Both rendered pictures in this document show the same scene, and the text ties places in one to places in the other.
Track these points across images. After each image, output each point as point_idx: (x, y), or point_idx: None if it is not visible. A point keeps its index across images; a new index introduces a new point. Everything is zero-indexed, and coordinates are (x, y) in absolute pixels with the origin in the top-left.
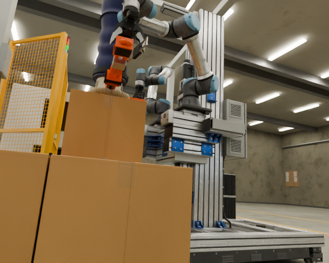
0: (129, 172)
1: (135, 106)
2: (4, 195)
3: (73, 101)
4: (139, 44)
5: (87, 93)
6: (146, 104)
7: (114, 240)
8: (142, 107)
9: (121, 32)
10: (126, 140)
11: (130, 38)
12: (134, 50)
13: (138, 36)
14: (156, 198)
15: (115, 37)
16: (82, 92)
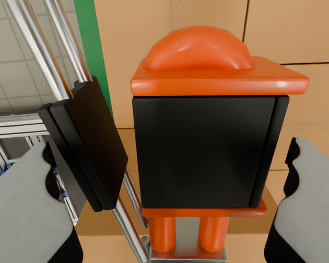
0: None
1: (109, 216)
2: None
3: (267, 204)
4: (74, 110)
5: (245, 227)
6: (74, 227)
7: None
8: (90, 217)
9: (287, 220)
10: (137, 157)
11: (160, 79)
12: (113, 170)
13: (38, 219)
14: None
15: (297, 157)
16: (259, 229)
